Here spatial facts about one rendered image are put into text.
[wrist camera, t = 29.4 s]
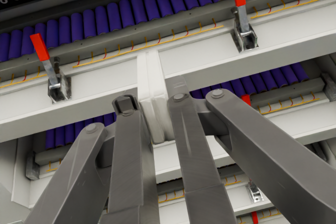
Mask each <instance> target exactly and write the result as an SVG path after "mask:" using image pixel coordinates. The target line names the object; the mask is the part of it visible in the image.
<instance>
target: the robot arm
mask: <svg viewBox="0 0 336 224"><path fill-rule="evenodd" d="M112 106H113V108H114V111H115V114H116V121H115V122H114V123H112V124H110V125H108V126H106V127H105V126H104V124H103V123H101V122H95V123H91V124H89V125H87V126H86V127H84V128H83V129H82V130H81V132H80V133H79V135H78V136H77V138H76V140H75V141H74V143H73V144H72V146H71V148H70V149H69V151H68V152H67V154H66V156H65V157H64V159H63V160H62V162H61V164H60V165H59V167H58V168H57V170H56V172H55V173H54V175H53V176H52V178H51V180H50V181H49V183H48V184H47V186H46V188H45V189H44V191H43V192H42V194H41V196H40V197H39V199H38V200H37V202H36V204H35V205H34V207H33V208H32V210H31V212H30V213H29V215H28V216H27V218H26V220H25V221H24V223H23V224H98V222H99V224H160V213H159V203H158V192H157V182H156V171H155V160H154V150H153V145H152V144H154V145H158V144H162V143H164V141H167V140H168V142H170V141H173V140H175V144H176V149H177V154H178V159H179V164H180V169H181V174H182V180H183V185H184V190H185V193H184V197H185V202H186V208H187V213H188V218H189V223H190V224H238V221H237V218H236V215H235V212H234V210H233V207H232V204H231V201H230V199H229V196H228V193H227V190H226V188H225V185H224V183H222V181H221V178H220V175H219V172H218V169H217V167H216V164H215V161H214V158H213V155H212V152H211V150H210V147H209V144H208V141H207V138H206V136H214V138H215V140H216V141H217V142H218V143H219V145H220V146H221V147H222V148H223V149H224V150H225V151H226V152H227V154H228V155H229V156H230V157H231V158H232V159H233V160H234V161H235V162H236V164H237V165H238V166H239V167H240V168H241V169H242V170H243V171H244V172H245V174H246V175H247V176H248V177H249V178H250V179H251V180H252V181H253V182H254V184H255V185H256V186H257V187H258V188H259V189H260V190H261V191H262V193H263V194H264V195H265V196H266V197H267V198H268V199H269V200H270V201H271V203H272V204H273V205H274V206H275V207H276V208H277V209H278V210H279V211H280V213H281V214H282V215H283V216H284V217H285V218H286V219H287V220H288V221H289V223H290V224H336V169H335V168H334V167H332V166H331V165H329V164H328V163H327V162H325V161H324V160H323V159H321V158H320V157H319V156H317V155H316V154H315V153H313V152H312V151H311V150H309V149H308V148H306V147H305V146H304V145H302V144H301V143H300V142H298V141H297V140H296V139H294V138H293V137H292V136H290V135H289V134H288V133H286V132H285V131H283V130H282V129H281V128H279V127H278V126H277V125H275V124H274V123H273V122H271V121H270V120H269V119H267V118H266V117H265V116H263V115H262V114H261V113H259V112H258V111H256V110H255V109H254V108H252V107H251V106H250V105H248V104H247V103H246V102H244V101H243V100H242V99H240V98H239V97H238V96H236V95H235V94H233V93H232V92H231V91H229V90H227V89H223V88H219V89H215V90H212V91H210V92H208V93H207V94H206V96H205V99H196V98H193V97H192V96H191V95H190V93H189V90H188V87H187V84H186V82H185V79H184V77H183V76H181V75H176V76H173V77H169V78H166V77H165V74H164V70H163V67H162V63H161V60H160V56H159V53H158V50H156V49H154V50H150V51H148V53H146V52H143V53H139V54H138V56H137V87H135V88H131V89H127V90H125V92H124V93H123V94H122V95H120V96H118V97H117V98H115V99H114V100H113V101H112ZM151 141H152V142H151ZM108 196H109V198H108ZM107 199H108V209H107V213H106V214H103V215H102V216H101V214H102V212H103V209H104V206H105V204H106V201H107ZM99 219H100V221H99Z"/></svg>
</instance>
